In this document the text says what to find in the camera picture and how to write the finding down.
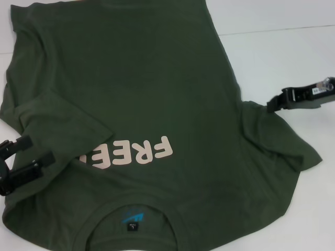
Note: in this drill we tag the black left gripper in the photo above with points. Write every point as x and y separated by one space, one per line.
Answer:
4 183

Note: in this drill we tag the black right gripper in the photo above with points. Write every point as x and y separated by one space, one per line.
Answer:
306 94

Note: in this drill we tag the dark green FREE t-shirt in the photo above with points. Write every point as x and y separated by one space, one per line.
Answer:
131 78

